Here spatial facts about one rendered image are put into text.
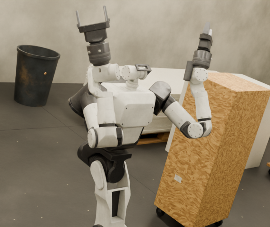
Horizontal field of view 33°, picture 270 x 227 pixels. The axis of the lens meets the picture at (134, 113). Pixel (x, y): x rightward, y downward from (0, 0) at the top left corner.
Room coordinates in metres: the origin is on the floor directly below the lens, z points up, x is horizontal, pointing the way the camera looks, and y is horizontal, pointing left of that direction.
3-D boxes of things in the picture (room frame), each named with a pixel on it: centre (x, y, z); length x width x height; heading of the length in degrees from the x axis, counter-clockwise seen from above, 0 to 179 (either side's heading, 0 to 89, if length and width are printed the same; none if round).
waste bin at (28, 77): (5.47, 1.31, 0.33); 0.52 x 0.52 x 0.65
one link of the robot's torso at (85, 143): (2.17, 0.11, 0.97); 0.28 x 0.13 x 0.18; 44
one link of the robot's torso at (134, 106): (2.15, 0.09, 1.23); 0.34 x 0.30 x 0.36; 134
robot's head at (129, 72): (2.10, 0.05, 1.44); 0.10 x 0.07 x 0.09; 134
